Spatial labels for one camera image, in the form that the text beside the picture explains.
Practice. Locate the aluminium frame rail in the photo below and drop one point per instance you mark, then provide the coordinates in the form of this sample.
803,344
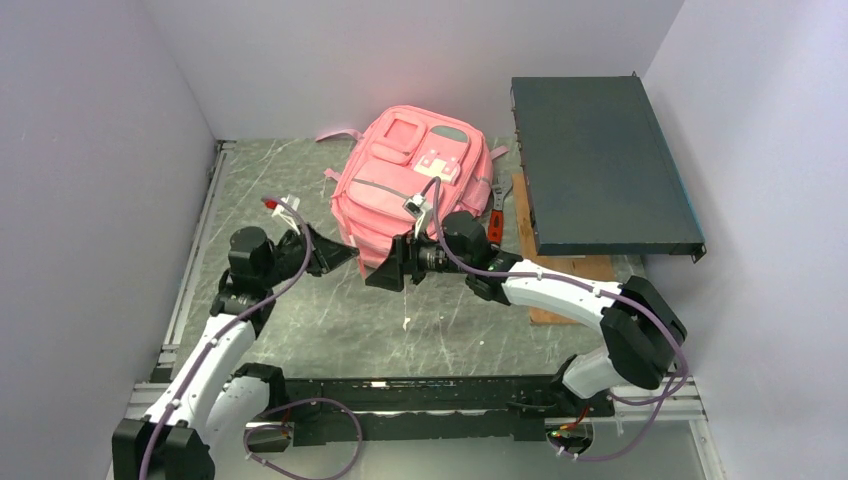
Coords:
637,442

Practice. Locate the red handled wrench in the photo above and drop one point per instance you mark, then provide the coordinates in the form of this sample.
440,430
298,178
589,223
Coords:
500,189

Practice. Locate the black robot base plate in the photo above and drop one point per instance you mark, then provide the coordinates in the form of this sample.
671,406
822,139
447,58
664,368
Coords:
320,411

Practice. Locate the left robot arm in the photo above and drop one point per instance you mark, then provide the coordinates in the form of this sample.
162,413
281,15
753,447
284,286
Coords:
183,434

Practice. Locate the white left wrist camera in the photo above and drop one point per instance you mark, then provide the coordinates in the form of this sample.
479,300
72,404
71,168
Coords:
281,215

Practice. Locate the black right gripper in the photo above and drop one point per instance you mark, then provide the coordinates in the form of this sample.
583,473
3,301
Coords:
390,274

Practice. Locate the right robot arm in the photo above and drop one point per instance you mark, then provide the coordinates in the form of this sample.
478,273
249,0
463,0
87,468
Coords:
642,336

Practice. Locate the wooden board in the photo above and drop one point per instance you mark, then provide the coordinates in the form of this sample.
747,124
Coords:
558,290

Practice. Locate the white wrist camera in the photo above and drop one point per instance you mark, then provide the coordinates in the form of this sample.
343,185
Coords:
281,215
421,210

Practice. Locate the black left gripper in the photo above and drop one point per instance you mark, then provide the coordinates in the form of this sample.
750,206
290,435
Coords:
328,254

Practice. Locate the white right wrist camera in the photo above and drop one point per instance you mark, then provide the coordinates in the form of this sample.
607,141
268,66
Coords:
421,210

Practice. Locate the pink student backpack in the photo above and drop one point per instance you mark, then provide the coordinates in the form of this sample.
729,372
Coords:
408,150

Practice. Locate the dark green metal box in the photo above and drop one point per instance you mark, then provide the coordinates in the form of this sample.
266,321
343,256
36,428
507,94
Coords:
599,174

